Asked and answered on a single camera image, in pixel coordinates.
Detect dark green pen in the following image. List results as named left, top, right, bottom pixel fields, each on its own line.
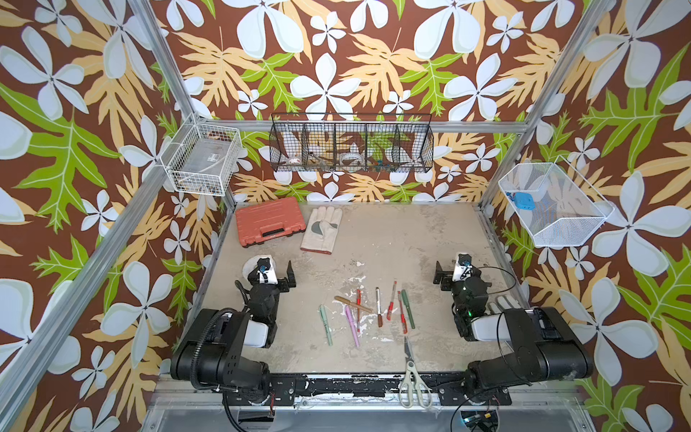
left=401, top=289, right=416, bottom=329

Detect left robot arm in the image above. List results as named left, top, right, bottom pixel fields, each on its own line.
left=170, top=257, right=297, bottom=397

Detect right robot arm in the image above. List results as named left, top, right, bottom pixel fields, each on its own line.
left=433, top=254, right=595, bottom=395

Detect brown gold pen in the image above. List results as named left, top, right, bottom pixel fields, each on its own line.
left=334, top=296, right=374, bottom=314

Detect clear red-capped pen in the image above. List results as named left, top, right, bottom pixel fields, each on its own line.
left=386, top=280, right=397, bottom=320

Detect pink pen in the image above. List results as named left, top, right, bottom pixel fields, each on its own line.
left=345, top=306, right=360, bottom=348

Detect red gel pen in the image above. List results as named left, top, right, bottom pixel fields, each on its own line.
left=356, top=289, right=362, bottom=325

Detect light green pen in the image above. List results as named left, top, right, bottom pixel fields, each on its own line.
left=320, top=304, right=333, bottom=347

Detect white tape roll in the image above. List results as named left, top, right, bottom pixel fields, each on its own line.
left=242, top=255, right=275, bottom=285

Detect beige work glove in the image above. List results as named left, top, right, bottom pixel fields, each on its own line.
left=301, top=206, right=343, bottom=255

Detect red plastic tool case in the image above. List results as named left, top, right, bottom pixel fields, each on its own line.
left=235, top=197, right=307, bottom=248

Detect blue object in basket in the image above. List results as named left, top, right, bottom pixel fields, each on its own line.
left=511, top=192, right=536, bottom=212

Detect white mesh basket right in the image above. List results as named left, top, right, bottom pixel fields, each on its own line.
left=498, top=157, right=615, bottom=248

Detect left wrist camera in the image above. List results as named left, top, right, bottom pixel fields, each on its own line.
left=255, top=257, right=278, bottom=284

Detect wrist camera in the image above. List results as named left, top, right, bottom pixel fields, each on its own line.
left=255, top=257, right=278, bottom=284
left=452, top=253, right=474, bottom=282

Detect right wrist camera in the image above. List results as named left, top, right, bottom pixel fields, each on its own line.
left=452, top=253, right=474, bottom=282

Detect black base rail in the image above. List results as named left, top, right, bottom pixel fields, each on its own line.
left=226, top=372, right=512, bottom=407

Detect white handled scissors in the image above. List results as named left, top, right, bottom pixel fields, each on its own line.
left=398, top=337, right=433, bottom=410

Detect black wire basket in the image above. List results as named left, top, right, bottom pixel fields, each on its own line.
left=268, top=113, right=435, bottom=173

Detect white wire basket left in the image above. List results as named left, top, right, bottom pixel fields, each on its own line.
left=162, top=119, right=244, bottom=196

